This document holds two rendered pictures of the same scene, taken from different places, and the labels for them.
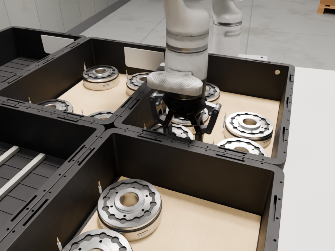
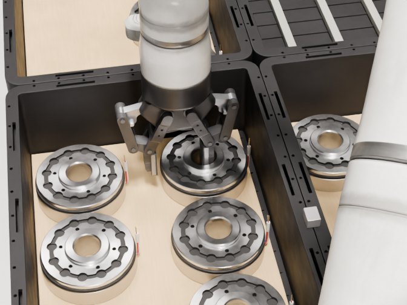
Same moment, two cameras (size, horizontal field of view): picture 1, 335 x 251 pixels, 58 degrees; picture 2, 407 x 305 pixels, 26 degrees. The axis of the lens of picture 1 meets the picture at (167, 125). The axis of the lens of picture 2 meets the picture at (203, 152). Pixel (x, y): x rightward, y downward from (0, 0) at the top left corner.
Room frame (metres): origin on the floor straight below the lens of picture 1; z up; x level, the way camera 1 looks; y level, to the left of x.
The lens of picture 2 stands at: (1.12, -0.37, 1.61)
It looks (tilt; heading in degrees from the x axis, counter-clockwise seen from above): 46 degrees down; 149
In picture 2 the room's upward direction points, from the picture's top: straight up
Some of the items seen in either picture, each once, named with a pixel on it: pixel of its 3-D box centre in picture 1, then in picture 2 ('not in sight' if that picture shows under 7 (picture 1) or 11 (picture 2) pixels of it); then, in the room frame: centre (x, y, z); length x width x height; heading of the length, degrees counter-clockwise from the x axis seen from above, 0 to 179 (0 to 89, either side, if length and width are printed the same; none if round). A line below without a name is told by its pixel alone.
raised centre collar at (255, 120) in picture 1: (249, 122); (87, 246); (0.55, -0.18, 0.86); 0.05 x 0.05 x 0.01
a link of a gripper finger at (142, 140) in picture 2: (204, 135); (140, 153); (0.47, -0.07, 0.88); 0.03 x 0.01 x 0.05; 70
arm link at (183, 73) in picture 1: (182, 61); (172, 32); (0.47, -0.03, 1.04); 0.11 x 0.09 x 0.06; 160
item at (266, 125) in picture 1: (249, 124); (87, 249); (0.55, -0.18, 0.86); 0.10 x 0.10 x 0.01
